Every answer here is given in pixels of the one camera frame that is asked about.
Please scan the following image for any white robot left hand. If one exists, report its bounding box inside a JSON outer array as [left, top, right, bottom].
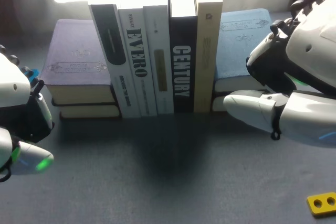
[[0, 45, 55, 183]]

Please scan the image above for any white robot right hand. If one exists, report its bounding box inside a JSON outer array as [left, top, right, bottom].
[[223, 0, 336, 148]]

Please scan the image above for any blue embossed book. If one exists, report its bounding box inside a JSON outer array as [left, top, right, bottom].
[[212, 8, 274, 94]]

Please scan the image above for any purple embossed book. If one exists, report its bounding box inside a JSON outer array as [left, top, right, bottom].
[[41, 18, 117, 106]]

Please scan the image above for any cream hardcover book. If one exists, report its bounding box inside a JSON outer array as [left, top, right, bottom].
[[192, 0, 224, 113]]

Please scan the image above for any white book with black oval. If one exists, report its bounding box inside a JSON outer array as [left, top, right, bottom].
[[88, 4, 142, 119]]

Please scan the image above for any white book EVERO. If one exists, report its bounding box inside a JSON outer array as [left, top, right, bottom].
[[118, 7, 158, 117]]

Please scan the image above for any white book with gold label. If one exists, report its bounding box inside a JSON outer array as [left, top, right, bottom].
[[143, 5, 175, 116]]

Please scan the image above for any blue plastic toy piece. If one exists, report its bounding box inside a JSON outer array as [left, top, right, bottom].
[[22, 67, 40, 83]]

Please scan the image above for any yellow block with two holes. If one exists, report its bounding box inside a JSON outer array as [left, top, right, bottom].
[[306, 191, 336, 218]]

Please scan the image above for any grey table cloth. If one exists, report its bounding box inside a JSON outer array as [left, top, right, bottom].
[[0, 8, 336, 224]]

